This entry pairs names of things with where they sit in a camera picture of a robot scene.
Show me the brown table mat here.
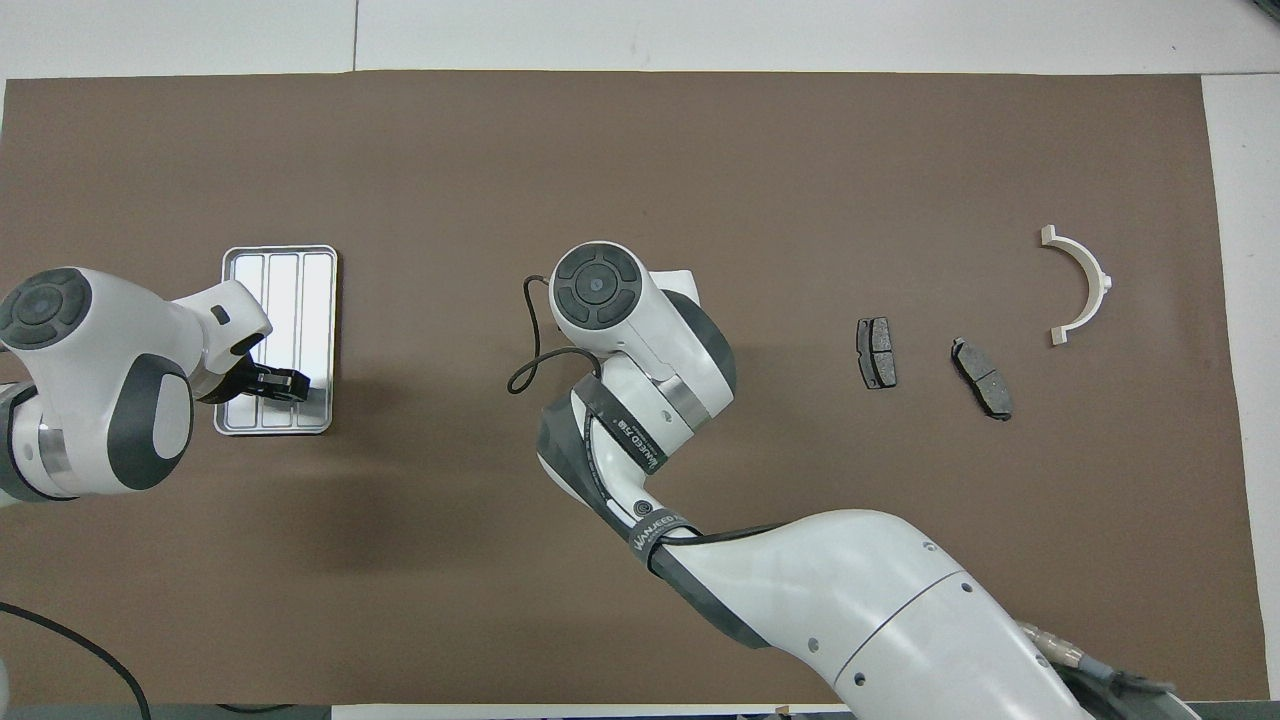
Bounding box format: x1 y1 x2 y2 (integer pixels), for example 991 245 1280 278
0 70 1271 706

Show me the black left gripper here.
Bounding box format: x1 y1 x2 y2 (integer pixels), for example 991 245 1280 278
200 338 313 406

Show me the grey metal cable connector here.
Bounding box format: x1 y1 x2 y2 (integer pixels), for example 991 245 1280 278
1018 620 1176 701

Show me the long dark brake pad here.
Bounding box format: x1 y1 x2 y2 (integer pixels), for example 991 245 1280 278
950 337 1014 422

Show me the short dark brake pad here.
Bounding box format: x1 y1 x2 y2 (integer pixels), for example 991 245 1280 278
856 316 898 391

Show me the thin black base cable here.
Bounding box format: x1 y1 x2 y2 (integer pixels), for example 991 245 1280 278
0 600 153 720

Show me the black right arm strap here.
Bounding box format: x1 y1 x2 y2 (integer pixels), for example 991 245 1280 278
627 505 703 566

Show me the silver metal tray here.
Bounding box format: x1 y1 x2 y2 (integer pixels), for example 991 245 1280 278
214 245 339 437

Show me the white semicircular plastic bracket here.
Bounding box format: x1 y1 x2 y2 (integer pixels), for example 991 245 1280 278
1040 225 1113 348

